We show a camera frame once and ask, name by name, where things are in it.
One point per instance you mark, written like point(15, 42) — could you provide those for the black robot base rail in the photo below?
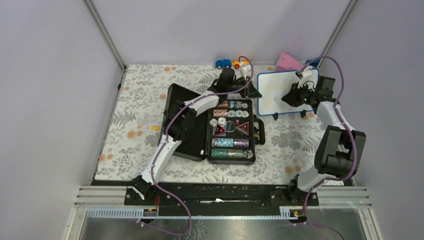
point(178, 199)

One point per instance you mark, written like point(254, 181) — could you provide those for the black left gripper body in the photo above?
point(237, 85)

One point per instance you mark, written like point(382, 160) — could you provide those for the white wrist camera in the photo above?
point(307, 77)
point(245, 70)

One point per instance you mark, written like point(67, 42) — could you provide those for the pink box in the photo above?
point(286, 62)

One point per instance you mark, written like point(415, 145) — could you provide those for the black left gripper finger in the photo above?
point(253, 93)
point(250, 85)

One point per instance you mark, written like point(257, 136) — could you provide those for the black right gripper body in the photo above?
point(303, 95)

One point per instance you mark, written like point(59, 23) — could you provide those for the blue toy car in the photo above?
point(223, 63)

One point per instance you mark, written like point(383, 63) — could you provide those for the blue block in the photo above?
point(313, 63)

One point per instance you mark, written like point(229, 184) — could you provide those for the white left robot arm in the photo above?
point(183, 115)

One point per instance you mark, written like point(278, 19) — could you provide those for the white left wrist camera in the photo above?
point(245, 70)

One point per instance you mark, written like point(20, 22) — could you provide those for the blue framed whiteboard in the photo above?
point(276, 85)

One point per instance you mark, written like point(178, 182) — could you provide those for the black poker chip case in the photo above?
point(235, 148)

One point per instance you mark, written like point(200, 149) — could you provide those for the red triangle all-in marker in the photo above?
point(220, 131)

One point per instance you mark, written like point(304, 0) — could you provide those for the clear dealer button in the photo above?
point(230, 126)

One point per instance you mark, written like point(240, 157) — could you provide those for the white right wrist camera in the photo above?
point(307, 77)

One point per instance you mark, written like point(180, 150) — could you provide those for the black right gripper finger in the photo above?
point(291, 102)
point(289, 97)

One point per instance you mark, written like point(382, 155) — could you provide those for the orange toy car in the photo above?
point(237, 64)

